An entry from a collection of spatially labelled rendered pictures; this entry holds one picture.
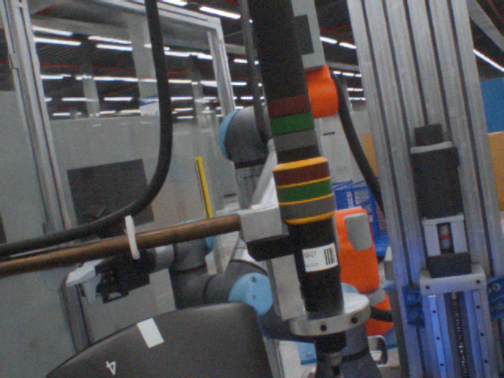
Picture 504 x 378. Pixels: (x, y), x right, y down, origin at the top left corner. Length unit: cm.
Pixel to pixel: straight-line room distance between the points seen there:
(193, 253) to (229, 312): 47
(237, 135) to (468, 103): 51
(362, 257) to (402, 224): 304
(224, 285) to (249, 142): 35
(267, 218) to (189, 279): 66
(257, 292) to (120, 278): 23
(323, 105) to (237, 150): 324
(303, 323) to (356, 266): 394
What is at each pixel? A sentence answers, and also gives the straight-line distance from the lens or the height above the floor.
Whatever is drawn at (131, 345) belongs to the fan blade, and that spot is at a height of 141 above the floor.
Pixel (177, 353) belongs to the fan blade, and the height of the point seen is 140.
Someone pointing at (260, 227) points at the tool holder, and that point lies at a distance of 42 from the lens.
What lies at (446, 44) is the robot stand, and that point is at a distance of 131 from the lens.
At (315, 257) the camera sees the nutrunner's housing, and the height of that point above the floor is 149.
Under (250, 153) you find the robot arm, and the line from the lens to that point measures 122.
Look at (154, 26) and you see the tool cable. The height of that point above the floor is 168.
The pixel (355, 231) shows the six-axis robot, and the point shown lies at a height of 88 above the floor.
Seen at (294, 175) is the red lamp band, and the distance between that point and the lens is 42.
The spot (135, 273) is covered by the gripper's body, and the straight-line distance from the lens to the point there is 101.
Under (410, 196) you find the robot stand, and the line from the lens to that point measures 130.
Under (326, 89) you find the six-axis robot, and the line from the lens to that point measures 445.
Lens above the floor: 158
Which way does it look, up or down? 4 degrees down
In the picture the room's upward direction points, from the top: 11 degrees counter-clockwise
